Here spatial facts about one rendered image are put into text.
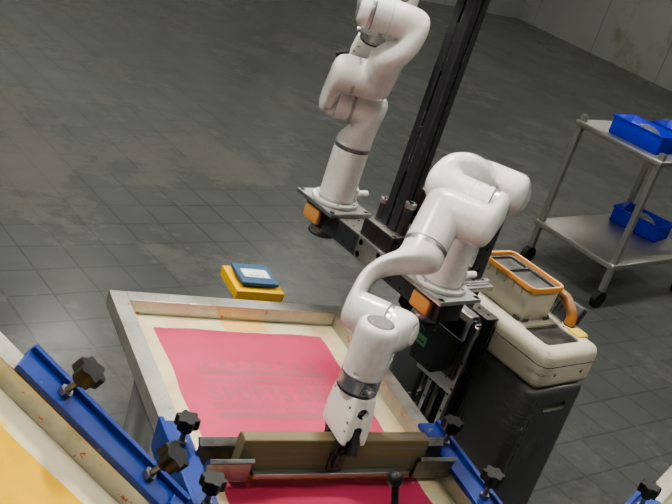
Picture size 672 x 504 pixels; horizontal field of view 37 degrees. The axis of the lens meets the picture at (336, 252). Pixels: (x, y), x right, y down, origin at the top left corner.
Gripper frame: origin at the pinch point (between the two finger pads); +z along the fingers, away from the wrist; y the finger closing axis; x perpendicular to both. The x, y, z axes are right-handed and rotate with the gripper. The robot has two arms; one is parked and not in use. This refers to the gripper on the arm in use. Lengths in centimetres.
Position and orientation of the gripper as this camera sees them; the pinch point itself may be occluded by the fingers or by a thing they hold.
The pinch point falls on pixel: (331, 454)
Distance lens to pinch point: 189.3
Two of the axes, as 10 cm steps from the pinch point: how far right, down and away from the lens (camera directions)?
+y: -3.8, -4.7, 8.0
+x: -8.8, -0.9, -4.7
